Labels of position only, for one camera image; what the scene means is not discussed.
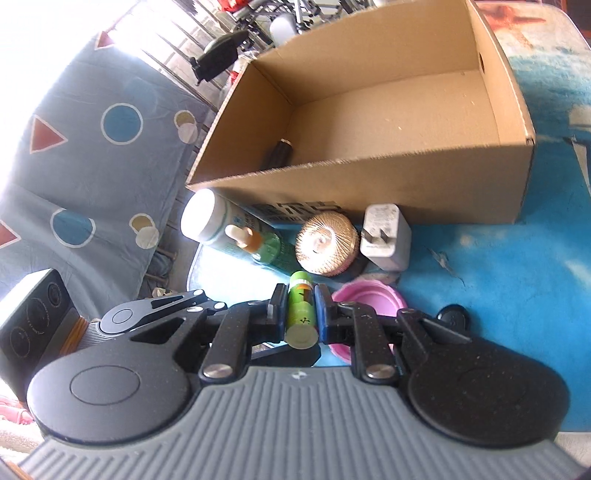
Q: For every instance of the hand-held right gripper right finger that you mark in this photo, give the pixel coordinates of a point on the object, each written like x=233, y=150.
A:
x=322, y=314

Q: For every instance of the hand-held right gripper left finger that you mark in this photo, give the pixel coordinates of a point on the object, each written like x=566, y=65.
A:
x=278, y=311

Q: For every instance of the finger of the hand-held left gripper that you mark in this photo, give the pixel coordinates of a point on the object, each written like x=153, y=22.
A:
x=138, y=314

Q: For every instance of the green battery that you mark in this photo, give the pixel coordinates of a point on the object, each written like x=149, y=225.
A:
x=301, y=309

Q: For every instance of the gold lid black jar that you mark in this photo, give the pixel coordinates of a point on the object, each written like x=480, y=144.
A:
x=325, y=244

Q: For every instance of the white charger plug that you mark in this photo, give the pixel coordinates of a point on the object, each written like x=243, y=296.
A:
x=388, y=240

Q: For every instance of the brown cardboard box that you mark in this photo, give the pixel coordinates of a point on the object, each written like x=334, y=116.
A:
x=392, y=115

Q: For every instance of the pink scalloped lid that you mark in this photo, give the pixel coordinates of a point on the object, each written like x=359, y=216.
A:
x=369, y=297

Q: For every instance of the green dropper bottle orange collar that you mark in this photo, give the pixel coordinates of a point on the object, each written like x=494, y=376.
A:
x=254, y=242

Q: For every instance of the pink cloth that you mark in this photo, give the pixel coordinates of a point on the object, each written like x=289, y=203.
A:
x=14, y=410

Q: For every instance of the green bottle with white cap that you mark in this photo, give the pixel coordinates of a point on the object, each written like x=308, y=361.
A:
x=203, y=217

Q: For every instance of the small black round object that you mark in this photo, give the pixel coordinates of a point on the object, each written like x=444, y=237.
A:
x=455, y=317

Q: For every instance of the blue patterned bedsheet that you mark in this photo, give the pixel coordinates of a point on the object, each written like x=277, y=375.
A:
x=92, y=175

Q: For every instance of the black cylindrical object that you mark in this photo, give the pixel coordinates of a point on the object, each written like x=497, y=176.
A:
x=278, y=152

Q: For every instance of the wheelchair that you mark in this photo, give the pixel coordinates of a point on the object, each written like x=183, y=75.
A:
x=217, y=50

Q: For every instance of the red bag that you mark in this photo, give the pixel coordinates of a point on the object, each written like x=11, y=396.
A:
x=233, y=4

